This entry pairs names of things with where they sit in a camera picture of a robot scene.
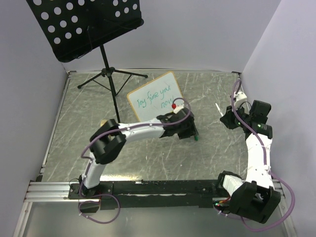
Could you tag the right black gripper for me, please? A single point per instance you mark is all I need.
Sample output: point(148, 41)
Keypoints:
point(227, 119)

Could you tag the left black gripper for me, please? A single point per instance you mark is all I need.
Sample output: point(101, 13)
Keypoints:
point(191, 131)

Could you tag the white green whiteboard marker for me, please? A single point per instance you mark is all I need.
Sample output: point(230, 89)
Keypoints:
point(218, 108)

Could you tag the yellow framed whiteboard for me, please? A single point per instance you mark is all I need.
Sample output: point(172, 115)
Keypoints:
point(155, 97)

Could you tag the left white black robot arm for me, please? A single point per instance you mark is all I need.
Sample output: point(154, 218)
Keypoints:
point(107, 142)

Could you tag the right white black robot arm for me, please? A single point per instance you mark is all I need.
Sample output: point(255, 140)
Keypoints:
point(255, 197)

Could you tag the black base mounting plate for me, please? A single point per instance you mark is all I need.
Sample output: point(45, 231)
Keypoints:
point(109, 195)

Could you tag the wooden toy microphone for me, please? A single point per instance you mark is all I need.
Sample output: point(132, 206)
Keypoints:
point(103, 122)

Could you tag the black perforated music stand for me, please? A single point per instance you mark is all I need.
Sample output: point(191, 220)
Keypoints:
point(74, 28)

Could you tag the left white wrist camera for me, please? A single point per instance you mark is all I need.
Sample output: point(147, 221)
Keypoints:
point(177, 108)

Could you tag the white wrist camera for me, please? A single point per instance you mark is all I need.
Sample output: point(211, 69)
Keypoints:
point(177, 108)
point(239, 98)

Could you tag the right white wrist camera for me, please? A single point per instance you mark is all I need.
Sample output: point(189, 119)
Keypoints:
point(239, 98)

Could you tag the aluminium extrusion rail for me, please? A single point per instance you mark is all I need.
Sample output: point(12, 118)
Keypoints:
point(47, 192)

